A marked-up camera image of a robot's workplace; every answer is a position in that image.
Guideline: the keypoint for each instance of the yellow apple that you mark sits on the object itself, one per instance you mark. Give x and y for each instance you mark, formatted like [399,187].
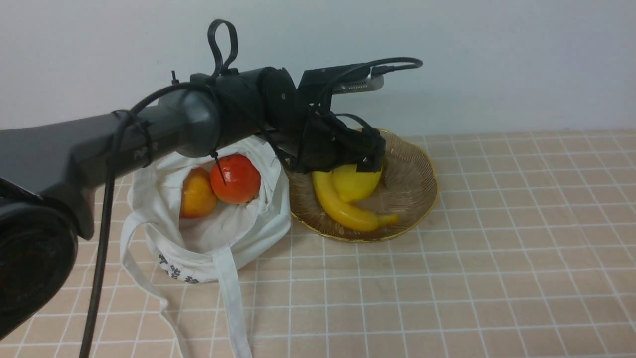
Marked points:
[352,185]

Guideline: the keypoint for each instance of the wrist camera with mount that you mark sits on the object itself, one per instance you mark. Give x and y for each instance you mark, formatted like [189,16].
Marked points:
[319,85]

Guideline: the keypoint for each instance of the orange fruit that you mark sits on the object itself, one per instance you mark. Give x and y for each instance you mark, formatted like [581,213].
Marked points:
[197,197]

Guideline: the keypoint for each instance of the yellow banana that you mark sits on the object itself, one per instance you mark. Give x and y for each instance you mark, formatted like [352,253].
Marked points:
[344,213]

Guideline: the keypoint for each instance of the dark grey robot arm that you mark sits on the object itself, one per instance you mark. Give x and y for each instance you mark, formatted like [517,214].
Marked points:
[49,174]

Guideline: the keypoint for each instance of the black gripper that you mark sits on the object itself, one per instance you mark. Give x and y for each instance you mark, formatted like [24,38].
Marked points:
[324,142]

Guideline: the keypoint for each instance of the white cloth tote bag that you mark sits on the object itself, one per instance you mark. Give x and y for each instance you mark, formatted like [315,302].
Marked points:
[209,249]

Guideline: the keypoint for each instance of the red apple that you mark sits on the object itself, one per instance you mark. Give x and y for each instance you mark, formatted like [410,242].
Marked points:
[235,180]

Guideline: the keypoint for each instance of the amber glass fruit plate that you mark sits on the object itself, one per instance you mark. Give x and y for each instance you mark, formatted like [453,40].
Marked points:
[408,187]

